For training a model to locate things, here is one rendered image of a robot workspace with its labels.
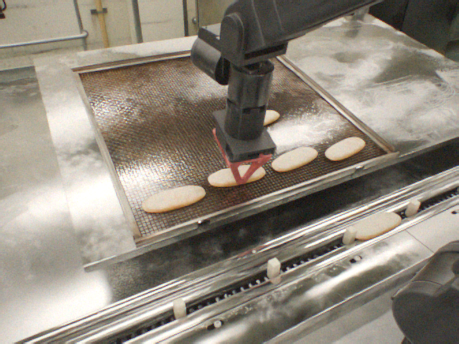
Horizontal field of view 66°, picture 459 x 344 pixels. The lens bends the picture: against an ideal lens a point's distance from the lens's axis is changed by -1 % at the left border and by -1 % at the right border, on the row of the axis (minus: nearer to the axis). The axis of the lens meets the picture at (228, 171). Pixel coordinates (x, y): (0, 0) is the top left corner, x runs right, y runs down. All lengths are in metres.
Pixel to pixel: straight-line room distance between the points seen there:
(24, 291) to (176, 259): 0.22
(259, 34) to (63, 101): 0.50
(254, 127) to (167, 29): 3.49
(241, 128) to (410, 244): 0.31
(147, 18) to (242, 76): 3.45
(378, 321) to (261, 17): 0.41
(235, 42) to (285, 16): 0.07
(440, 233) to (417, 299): 0.27
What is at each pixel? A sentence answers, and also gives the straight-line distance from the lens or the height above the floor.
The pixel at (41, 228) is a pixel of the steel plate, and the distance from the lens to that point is 0.70.
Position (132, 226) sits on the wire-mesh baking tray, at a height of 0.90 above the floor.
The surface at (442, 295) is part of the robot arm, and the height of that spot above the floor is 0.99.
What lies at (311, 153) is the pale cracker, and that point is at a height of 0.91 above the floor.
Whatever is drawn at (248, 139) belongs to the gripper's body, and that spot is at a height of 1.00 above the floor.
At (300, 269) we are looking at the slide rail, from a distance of 0.54.
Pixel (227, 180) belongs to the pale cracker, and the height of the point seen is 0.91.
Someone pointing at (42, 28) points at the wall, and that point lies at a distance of 4.06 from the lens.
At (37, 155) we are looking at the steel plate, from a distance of 0.91.
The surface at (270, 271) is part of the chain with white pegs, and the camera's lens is 0.52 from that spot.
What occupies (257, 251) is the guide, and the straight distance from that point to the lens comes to 0.53.
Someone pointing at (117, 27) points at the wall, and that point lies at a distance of 4.14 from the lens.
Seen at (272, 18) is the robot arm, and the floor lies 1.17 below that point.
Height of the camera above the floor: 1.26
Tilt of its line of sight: 36 degrees down
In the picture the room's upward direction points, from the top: straight up
